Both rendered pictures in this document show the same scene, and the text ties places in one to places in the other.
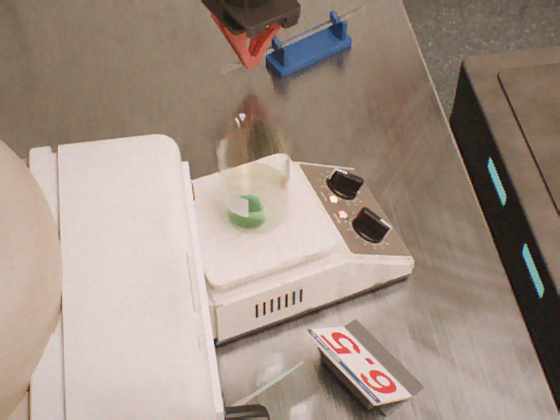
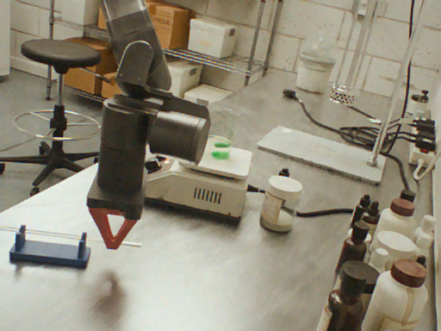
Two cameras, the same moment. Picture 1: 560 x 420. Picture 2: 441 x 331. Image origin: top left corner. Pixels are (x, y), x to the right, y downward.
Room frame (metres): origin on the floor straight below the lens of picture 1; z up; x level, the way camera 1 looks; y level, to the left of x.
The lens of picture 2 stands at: (1.28, 0.40, 1.16)
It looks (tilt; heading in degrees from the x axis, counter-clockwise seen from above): 23 degrees down; 207
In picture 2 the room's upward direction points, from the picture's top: 11 degrees clockwise
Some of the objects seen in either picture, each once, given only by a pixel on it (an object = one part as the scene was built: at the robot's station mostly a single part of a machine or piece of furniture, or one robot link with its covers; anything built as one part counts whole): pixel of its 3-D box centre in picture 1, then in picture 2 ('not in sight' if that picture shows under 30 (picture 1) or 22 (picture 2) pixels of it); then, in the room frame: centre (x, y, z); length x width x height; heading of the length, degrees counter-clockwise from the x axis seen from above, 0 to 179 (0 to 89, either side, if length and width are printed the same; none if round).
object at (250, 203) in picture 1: (253, 176); (216, 136); (0.57, 0.02, 0.88); 0.07 x 0.06 x 0.08; 16
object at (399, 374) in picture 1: (364, 359); not in sight; (0.45, -0.07, 0.77); 0.09 x 0.06 x 0.04; 39
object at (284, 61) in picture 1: (309, 41); (51, 244); (0.87, -0.03, 0.77); 0.10 x 0.03 x 0.04; 124
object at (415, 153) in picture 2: not in sight; (422, 139); (-0.24, 0.26, 0.77); 0.40 x 0.06 x 0.04; 10
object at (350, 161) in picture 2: not in sight; (323, 152); (0.11, 0.08, 0.76); 0.30 x 0.20 x 0.01; 100
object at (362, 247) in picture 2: not in sight; (353, 250); (0.60, 0.30, 0.79); 0.04 x 0.04 x 0.09
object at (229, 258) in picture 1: (251, 218); (216, 158); (0.56, 0.03, 0.83); 0.12 x 0.12 x 0.01; 24
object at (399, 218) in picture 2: not in sight; (394, 229); (0.49, 0.34, 0.80); 0.06 x 0.06 x 0.10
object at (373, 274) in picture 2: not in sight; (356, 289); (0.67, 0.33, 0.78); 0.05 x 0.05 x 0.06
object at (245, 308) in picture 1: (278, 239); (198, 177); (0.57, 0.00, 0.79); 0.22 x 0.13 x 0.08; 114
